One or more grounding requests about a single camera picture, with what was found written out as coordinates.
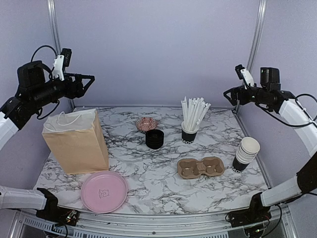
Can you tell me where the pink plate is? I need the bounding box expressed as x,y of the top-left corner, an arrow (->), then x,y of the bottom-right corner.
80,171 -> 128,214

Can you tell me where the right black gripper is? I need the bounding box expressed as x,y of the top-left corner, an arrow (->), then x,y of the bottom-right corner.
224,85 -> 269,106

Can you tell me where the brown cardboard cup carrier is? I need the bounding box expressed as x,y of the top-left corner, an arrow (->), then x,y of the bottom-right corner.
177,156 -> 225,179

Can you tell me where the black cup holding straws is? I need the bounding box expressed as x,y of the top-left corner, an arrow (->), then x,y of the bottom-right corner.
181,122 -> 199,144

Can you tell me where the aluminium frame post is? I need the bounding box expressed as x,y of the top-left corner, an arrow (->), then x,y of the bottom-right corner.
47,0 -> 75,110
232,0 -> 268,114

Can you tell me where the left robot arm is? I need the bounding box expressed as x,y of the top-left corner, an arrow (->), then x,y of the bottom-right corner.
0,60 -> 95,221

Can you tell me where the brown paper bag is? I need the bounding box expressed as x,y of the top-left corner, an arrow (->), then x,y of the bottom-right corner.
42,109 -> 109,175

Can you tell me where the left aluminium frame post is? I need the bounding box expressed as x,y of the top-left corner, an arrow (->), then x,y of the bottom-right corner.
47,0 -> 75,110

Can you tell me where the bundle of white straws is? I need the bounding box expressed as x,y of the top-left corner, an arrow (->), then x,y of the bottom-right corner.
181,97 -> 211,131

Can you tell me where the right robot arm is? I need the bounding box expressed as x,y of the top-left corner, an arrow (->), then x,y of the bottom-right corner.
223,65 -> 317,222

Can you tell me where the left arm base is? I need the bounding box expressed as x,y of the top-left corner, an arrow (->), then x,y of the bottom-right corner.
36,188 -> 79,226

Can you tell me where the stack of black lids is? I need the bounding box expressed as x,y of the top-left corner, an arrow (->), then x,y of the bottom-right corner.
146,129 -> 164,149

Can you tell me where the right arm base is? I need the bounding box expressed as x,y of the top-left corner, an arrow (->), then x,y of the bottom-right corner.
225,192 -> 271,228

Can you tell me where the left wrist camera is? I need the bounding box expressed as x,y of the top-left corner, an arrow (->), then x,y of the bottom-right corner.
52,48 -> 72,81

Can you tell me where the right aluminium frame post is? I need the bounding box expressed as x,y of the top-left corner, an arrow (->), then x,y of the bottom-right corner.
232,0 -> 268,114

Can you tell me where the stack of paper cups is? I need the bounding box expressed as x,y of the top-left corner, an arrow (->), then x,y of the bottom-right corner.
231,137 -> 261,173

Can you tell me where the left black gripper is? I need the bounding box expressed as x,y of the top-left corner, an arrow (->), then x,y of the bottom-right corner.
31,72 -> 95,109

